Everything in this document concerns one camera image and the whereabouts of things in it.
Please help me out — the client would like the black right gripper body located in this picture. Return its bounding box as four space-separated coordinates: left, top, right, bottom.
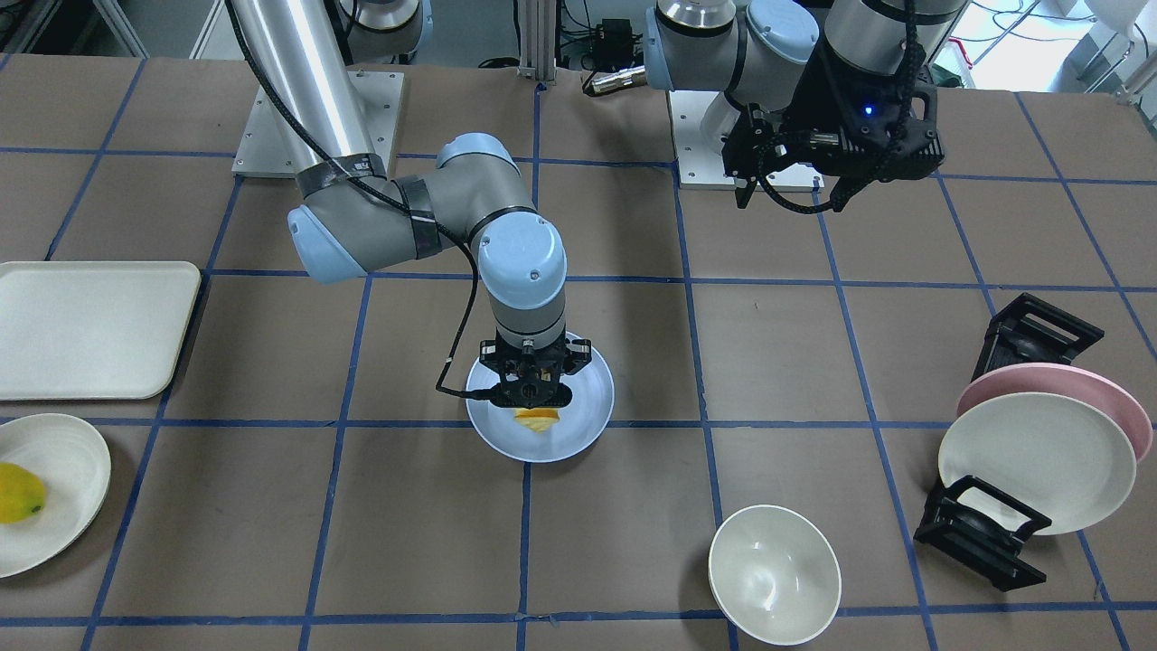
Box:
478 336 592 409

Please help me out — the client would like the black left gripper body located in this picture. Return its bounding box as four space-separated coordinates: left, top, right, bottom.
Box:
722 42 944 214

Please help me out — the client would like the toy bread croissant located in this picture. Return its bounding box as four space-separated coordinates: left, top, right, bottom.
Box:
513 407 560 432

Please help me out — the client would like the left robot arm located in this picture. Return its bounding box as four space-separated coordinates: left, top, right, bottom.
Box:
583 1 965 214

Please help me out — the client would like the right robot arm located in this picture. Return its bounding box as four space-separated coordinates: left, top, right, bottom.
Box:
226 1 594 409

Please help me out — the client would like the pink plate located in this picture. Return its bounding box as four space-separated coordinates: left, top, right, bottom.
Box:
955 363 1154 461

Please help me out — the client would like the cream plate in rack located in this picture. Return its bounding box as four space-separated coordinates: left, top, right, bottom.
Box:
937 392 1137 535

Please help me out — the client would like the white plate with lemon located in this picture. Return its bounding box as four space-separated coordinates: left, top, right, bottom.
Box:
1 413 111 578

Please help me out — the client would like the cream bowl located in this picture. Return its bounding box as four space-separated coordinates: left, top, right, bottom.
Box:
708 505 842 646

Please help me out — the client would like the black dish rack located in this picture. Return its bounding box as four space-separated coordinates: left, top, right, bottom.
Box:
913 293 1105 592

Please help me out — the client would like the cream tray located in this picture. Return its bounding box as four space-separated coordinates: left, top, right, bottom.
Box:
1 262 202 401

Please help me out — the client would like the yellow lemon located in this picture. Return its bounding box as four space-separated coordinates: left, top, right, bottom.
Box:
1 463 47 524

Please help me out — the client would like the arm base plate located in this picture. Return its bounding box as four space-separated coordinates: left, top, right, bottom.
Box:
231 71 405 180
666 89 825 193

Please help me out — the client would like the aluminium frame post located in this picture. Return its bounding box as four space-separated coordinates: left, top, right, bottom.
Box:
516 0 559 86

